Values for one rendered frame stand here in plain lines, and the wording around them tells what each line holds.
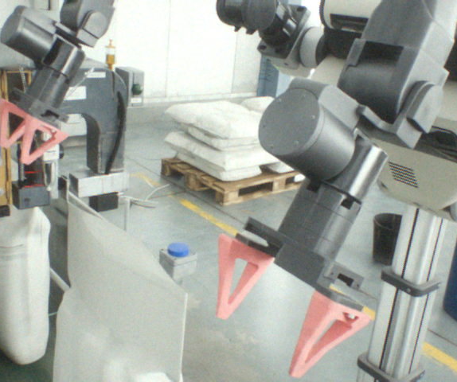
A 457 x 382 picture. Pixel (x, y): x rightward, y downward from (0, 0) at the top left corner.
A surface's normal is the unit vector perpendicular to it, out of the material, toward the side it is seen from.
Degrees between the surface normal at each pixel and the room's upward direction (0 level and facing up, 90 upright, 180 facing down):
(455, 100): 40
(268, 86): 90
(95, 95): 90
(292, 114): 60
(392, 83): 69
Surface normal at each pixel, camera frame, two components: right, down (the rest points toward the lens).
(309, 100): -0.62, -0.33
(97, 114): 0.63, 0.32
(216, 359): 0.09, -0.94
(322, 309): -0.75, 0.01
